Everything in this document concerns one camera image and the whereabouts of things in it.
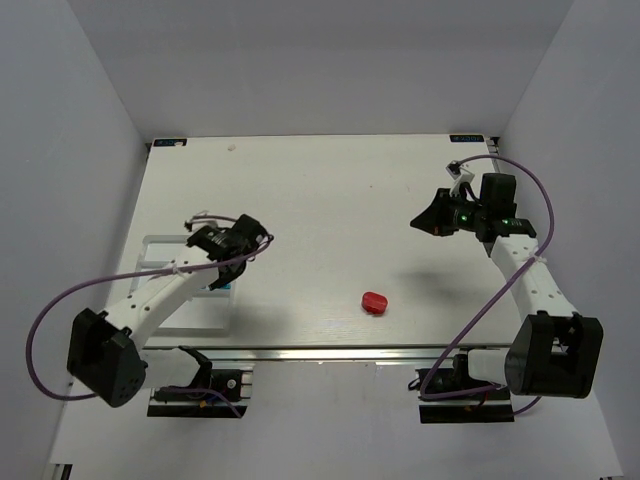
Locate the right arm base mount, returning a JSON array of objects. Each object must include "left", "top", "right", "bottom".
[{"left": 407, "top": 348, "right": 515, "bottom": 424}]

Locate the blue corner label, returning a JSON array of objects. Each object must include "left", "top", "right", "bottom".
[
  {"left": 152, "top": 138, "right": 187, "bottom": 148},
  {"left": 449, "top": 134, "right": 485, "bottom": 143}
]

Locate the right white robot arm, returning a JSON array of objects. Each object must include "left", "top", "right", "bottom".
[{"left": 410, "top": 168, "right": 604, "bottom": 398}]

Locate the white divided sorting tray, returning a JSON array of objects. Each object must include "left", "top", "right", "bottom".
[{"left": 135, "top": 235, "right": 236, "bottom": 337}]

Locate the left blue corner label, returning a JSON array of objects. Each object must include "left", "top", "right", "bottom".
[{"left": 152, "top": 138, "right": 187, "bottom": 148}]

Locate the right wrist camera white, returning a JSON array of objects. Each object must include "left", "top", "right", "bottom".
[{"left": 446, "top": 162, "right": 475, "bottom": 197}]

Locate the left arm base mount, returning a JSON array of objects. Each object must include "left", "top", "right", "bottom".
[{"left": 143, "top": 346, "right": 253, "bottom": 419}]

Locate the right blue corner label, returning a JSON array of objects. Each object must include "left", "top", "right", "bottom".
[{"left": 449, "top": 134, "right": 485, "bottom": 143}]

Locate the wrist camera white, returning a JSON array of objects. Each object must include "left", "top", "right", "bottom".
[
  {"left": 446, "top": 162, "right": 475, "bottom": 197},
  {"left": 184, "top": 210, "right": 229, "bottom": 232}
]

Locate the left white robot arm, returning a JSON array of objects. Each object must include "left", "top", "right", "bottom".
[{"left": 67, "top": 214, "right": 273, "bottom": 407}]

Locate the large red rounded lego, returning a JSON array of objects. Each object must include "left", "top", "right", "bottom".
[{"left": 360, "top": 291, "right": 389, "bottom": 316}]

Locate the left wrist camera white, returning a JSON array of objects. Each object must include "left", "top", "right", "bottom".
[{"left": 184, "top": 210, "right": 229, "bottom": 232}]

